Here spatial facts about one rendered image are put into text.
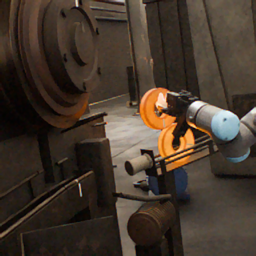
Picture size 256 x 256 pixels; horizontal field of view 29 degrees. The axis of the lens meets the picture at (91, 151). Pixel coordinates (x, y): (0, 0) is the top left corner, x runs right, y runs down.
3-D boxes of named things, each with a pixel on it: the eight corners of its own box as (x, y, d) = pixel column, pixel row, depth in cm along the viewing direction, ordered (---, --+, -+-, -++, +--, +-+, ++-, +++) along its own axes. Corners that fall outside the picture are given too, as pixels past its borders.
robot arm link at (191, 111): (212, 127, 169) (191, 132, 165) (203, 123, 173) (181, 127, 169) (215, 102, 166) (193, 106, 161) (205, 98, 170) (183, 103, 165)
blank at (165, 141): (155, 161, 189) (161, 163, 186) (159, 121, 188) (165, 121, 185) (187, 163, 196) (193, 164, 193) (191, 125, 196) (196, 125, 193)
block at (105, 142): (83, 209, 174) (73, 143, 170) (92, 202, 181) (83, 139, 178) (110, 208, 170) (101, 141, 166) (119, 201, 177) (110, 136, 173)
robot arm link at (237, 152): (261, 148, 167) (249, 125, 159) (235, 170, 167) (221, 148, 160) (244, 135, 174) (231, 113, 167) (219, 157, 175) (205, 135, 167)
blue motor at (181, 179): (149, 209, 354) (143, 163, 348) (147, 189, 410) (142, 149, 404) (193, 204, 351) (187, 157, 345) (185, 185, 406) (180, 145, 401)
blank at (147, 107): (136, 93, 183) (141, 93, 180) (168, 85, 190) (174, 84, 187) (143, 133, 185) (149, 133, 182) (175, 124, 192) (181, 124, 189)
